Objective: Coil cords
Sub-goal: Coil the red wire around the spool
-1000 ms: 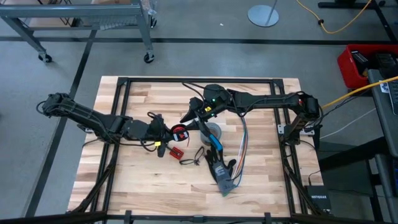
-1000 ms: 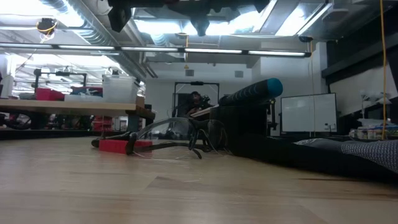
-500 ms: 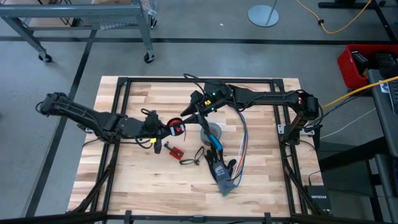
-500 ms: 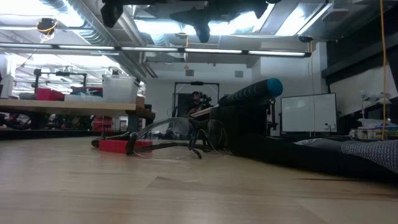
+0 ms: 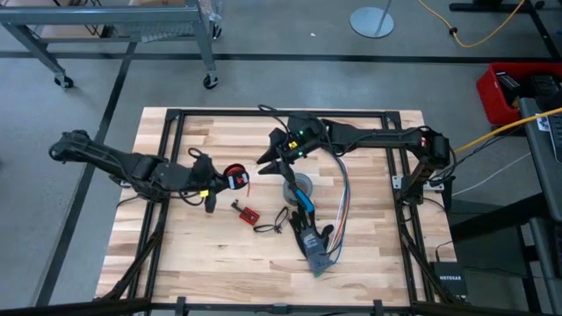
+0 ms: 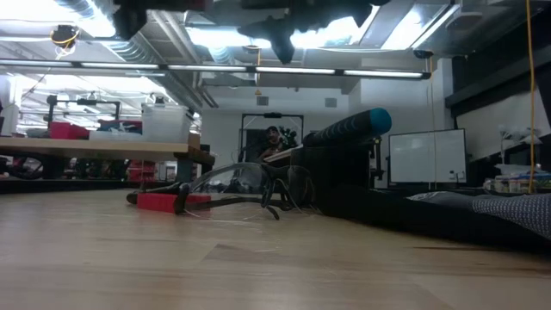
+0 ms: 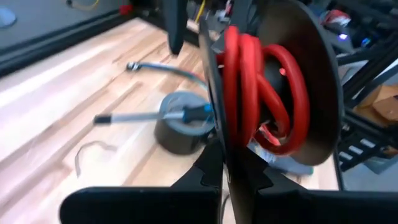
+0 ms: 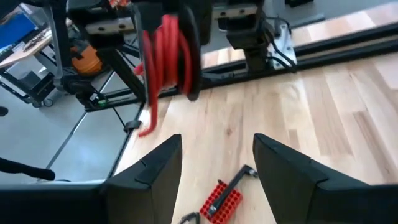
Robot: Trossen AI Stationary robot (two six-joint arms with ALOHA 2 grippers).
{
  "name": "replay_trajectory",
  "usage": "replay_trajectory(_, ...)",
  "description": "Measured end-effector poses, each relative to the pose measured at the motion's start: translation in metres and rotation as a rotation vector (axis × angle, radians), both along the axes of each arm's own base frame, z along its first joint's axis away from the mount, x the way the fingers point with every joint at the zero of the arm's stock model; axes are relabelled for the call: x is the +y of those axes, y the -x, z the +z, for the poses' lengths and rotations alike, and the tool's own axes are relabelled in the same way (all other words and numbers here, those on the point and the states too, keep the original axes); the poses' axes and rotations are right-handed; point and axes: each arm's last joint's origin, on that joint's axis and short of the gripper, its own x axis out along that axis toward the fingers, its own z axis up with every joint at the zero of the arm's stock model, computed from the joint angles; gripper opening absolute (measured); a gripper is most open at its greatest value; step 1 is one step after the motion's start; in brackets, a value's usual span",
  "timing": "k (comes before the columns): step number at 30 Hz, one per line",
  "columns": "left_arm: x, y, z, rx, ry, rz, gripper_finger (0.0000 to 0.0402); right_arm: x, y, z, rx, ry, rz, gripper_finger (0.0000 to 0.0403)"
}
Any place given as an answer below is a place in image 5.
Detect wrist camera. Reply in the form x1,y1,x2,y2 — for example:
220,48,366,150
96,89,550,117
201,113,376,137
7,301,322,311
287,111,309,131
191,151,215,173

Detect grey desk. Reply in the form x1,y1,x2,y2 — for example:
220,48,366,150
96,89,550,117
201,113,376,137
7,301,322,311
519,97,562,316

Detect black cable bundle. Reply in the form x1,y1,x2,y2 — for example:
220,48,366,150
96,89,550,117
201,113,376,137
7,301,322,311
253,205,290,235

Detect round grey stand base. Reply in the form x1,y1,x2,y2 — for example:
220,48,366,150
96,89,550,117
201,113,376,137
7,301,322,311
349,0,395,40

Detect thin white cable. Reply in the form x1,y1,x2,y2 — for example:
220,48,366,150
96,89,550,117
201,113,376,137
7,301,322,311
450,151,533,198

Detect black desk stand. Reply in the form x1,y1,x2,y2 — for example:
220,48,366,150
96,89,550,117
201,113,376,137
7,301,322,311
447,0,562,61

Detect red plastic bin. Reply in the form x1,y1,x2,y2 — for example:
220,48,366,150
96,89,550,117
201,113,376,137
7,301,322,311
476,61,562,127

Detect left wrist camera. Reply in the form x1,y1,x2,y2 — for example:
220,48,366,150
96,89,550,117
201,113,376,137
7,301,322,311
191,151,215,173

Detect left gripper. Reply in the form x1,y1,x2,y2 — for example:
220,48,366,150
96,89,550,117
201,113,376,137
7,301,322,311
191,170,236,215

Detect black grey work glove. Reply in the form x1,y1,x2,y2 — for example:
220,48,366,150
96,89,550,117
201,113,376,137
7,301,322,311
288,205,335,279

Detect thick yellow cable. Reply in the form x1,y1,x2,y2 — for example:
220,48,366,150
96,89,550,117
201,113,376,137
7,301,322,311
454,106,562,154

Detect multicolour ribbon cable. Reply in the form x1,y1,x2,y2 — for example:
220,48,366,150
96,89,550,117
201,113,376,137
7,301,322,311
325,155,352,268

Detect black device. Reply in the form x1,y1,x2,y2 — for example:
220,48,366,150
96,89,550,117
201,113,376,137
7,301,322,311
494,71,522,109
525,73,562,111

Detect red circuit board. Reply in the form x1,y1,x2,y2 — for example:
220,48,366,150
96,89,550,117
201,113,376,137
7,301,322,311
230,198,262,226

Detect blue black handled scraper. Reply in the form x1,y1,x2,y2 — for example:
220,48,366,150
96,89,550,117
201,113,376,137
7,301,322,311
283,169,316,215

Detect black aluminium table frame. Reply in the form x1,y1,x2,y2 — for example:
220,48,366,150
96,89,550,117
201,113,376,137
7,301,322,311
0,107,562,316

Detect black Netgear switch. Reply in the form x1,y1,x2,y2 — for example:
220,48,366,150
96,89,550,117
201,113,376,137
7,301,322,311
429,261,470,301

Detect black spool of red wire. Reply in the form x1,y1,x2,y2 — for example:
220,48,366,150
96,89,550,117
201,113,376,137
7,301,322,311
222,163,251,191

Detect thin yellow extension cord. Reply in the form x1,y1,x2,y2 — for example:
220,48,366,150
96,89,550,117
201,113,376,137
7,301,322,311
416,0,527,49

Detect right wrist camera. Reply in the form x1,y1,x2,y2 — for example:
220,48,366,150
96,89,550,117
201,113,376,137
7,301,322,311
287,111,309,131

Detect grey metal cart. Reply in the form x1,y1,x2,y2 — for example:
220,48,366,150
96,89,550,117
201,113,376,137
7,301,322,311
0,0,224,91

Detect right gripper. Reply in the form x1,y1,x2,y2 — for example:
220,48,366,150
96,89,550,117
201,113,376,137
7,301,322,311
256,126,310,176

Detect grey duct tape roll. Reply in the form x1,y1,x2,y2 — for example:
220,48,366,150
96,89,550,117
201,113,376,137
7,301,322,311
283,172,315,207

